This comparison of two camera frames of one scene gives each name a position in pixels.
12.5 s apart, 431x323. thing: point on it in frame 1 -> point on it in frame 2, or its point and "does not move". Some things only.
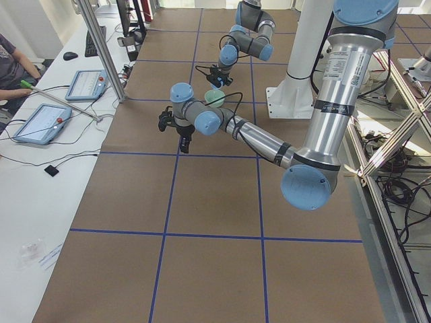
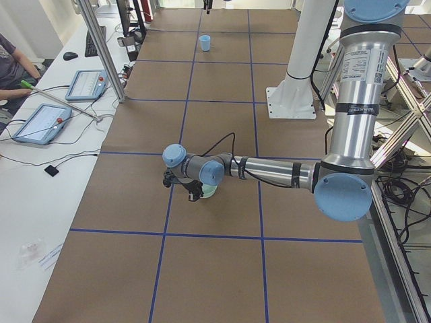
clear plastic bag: (31, 254) does not move
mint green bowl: (213, 95) -> (209, 190)
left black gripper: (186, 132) -> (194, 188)
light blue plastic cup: (221, 81) -> (205, 42)
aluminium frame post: (92, 25) does not move
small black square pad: (52, 170) does not move
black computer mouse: (69, 56) does not move
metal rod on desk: (29, 86) does not move
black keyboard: (90, 50) does not move
